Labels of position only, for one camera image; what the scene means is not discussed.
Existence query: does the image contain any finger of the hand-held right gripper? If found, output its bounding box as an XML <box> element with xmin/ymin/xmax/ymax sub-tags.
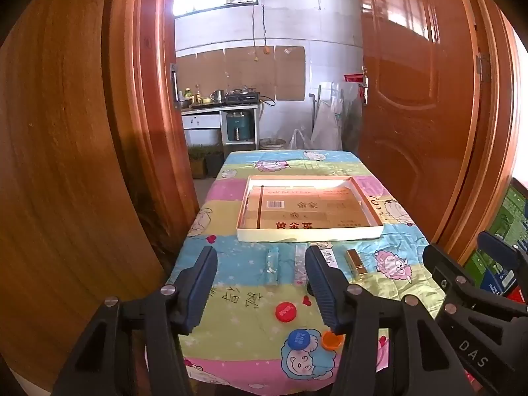
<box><xmin>478</xmin><ymin>231</ymin><xmax>528</xmax><ymax>298</ymax></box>
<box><xmin>422</xmin><ymin>243</ymin><xmax>528</xmax><ymax>319</ymax></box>

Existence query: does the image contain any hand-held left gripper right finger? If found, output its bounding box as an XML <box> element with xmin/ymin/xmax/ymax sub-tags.
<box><xmin>304</xmin><ymin>245</ymin><xmax>475</xmax><ymax>396</ymax></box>

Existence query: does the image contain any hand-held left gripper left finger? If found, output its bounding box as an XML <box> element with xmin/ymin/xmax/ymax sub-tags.
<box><xmin>51</xmin><ymin>245</ymin><xmax>218</xmax><ymax>396</ymax></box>

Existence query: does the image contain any gold lighter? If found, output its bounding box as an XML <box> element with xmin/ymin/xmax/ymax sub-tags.
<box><xmin>346</xmin><ymin>248</ymin><xmax>368</xmax><ymax>277</ymax></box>

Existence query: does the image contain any red bottle cap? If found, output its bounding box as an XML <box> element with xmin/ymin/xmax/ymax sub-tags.
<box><xmin>275</xmin><ymin>302</ymin><xmax>297</xmax><ymax>323</ymax></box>

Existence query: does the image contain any teal patterned lighter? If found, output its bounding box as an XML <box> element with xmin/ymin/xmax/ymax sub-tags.
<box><xmin>264</xmin><ymin>247</ymin><xmax>281</xmax><ymax>287</ymax></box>

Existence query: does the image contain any blue bottle cap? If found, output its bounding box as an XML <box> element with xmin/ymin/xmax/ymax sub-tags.
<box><xmin>288</xmin><ymin>329</ymin><xmax>311</xmax><ymax>349</ymax></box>

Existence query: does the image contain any orange bottle cap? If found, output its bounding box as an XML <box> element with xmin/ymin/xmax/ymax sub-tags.
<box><xmin>321</xmin><ymin>331</ymin><xmax>345</xmax><ymax>350</ymax></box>

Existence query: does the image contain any shallow cardboard box tray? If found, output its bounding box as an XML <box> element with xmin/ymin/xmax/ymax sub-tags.
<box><xmin>236</xmin><ymin>175</ymin><xmax>384</xmax><ymax>243</ymax></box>

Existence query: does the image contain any green cardboard box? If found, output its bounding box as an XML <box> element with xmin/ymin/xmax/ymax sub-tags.
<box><xmin>464</xmin><ymin>177</ymin><xmax>528</xmax><ymax>298</ymax></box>

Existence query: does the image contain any cartoon printed tablecloth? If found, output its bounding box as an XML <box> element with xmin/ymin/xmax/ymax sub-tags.
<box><xmin>167</xmin><ymin>149</ymin><xmax>450</xmax><ymax>390</ymax></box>

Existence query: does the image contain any planter with green sprouts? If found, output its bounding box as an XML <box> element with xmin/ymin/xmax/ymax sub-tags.
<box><xmin>189</xmin><ymin>144</ymin><xmax>223</xmax><ymax>179</ymax></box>

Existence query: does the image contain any small white plastic bag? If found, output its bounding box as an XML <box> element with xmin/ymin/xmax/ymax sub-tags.
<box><xmin>289</xmin><ymin>129</ymin><xmax>312</xmax><ymax>150</ymax></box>

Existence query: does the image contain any large white plastic bag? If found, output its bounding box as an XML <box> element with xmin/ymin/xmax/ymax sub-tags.
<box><xmin>310</xmin><ymin>82</ymin><xmax>344</xmax><ymax>151</ymax></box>

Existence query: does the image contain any green air fryer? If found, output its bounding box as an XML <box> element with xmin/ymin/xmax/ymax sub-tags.
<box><xmin>226</xmin><ymin>111</ymin><xmax>254</xmax><ymax>142</ymax></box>

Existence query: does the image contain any white kitchen counter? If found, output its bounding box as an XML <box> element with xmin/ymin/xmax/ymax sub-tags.
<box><xmin>181</xmin><ymin>103</ymin><xmax>260</xmax><ymax>146</ymax></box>

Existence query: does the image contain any brown wooden door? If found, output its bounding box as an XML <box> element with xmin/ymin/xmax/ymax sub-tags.
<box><xmin>352</xmin><ymin>0</ymin><xmax>483</xmax><ymax>252</ymax></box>

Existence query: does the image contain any metal door hinge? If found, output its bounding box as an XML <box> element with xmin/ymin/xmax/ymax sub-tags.
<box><xmin>476</xmin><ymin>53</ymin><xmax>491</xmax><ymax>83</ymax></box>

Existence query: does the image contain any black gas stove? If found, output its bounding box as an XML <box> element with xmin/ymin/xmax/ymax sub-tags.
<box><xmin>225</xmin><ymin>86</ymin><xmax>261</xmax><ymax>105</ymax></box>

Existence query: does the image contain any metal door strike plate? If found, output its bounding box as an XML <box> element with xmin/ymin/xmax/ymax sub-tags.
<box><xmin>170</xmin><ymin>63</ymin><xmax>180</xmax><ymax>112</ymax></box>

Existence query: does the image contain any cardboard sheet on wall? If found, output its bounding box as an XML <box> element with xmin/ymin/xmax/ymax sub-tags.
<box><xmin>175</xmin><ymin>46</ymin><xmax>307</xmax><ymax>102</ymax></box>

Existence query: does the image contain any hanging cord with plugs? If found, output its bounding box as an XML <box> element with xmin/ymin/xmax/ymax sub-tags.
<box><xmin>251</xmin><ymin>6</ymin><xmax>272</xmax><ymax>62</ymax></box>

